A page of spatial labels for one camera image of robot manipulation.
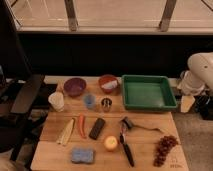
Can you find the blue plastic cup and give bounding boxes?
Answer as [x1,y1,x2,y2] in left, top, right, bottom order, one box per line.
[83,94,96,109]

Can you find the black handled peeler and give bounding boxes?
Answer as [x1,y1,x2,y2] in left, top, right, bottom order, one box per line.
[119,124,135,167]

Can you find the orange carrot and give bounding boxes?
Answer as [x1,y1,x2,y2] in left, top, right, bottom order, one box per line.
[78,115,86,138]

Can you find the red bowl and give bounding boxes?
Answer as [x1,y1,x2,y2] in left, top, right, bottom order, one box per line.
[98,74,119,94]

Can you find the purple bowl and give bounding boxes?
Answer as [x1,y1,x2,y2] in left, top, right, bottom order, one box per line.
[64,77,86,97]

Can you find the black chair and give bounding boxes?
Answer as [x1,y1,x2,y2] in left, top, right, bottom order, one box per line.
[0,0,44,161]

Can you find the black rectangular block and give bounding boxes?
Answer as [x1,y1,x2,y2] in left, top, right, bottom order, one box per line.
[89,118,105,140]

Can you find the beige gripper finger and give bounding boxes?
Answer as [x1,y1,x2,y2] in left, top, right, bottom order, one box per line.
[180,96,195,113]

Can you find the green plastic tray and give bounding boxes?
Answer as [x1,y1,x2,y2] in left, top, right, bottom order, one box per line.
[122,75,177,111]

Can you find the white plastic cup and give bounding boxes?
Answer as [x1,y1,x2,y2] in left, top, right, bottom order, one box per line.
[48,92,64,112]

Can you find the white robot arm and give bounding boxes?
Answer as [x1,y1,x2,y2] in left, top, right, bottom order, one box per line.
[179,52,213,113]

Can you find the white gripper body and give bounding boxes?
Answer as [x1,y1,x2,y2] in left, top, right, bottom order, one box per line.
[181,71,205,96]

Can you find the red grapes bunch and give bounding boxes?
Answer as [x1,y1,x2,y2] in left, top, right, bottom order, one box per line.
[153,135,178,167]

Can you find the yellow lemon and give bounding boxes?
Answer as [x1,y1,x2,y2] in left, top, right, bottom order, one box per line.
[104,136,118,151]

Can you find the blue sponge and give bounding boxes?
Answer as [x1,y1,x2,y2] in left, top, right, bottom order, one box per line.
[71,148,94,164]

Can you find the white item in bowl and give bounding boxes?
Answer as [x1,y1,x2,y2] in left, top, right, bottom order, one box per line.
[102,81,117,90]

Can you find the black dish brush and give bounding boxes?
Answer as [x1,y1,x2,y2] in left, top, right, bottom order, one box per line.
[121,117,160,131]

